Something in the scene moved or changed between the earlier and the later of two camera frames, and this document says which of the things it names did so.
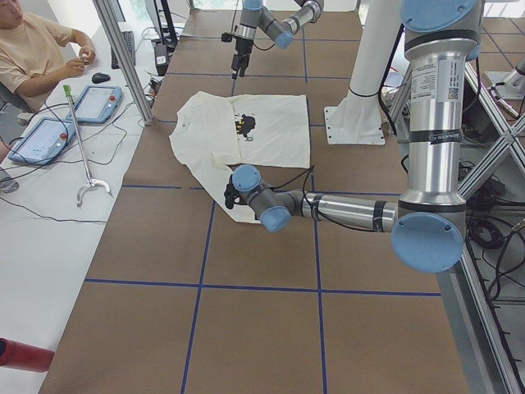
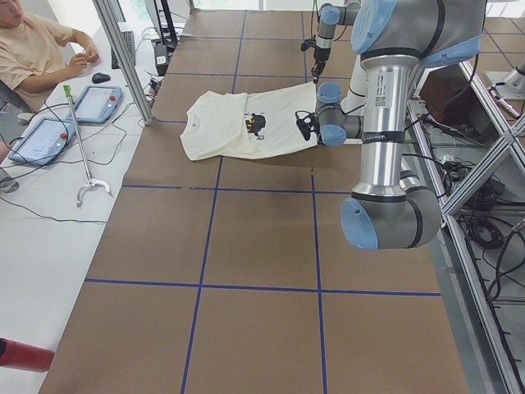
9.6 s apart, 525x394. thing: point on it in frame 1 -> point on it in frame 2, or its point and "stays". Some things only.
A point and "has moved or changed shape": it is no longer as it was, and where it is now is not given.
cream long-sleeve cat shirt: x=216 y=134 has moved or changed shape
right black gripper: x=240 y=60 -> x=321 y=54
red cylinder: x=18 y=355 stays
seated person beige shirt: x=35 y=53 stays
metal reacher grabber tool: x=67 y=89 stays
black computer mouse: x=99 y=77 stays
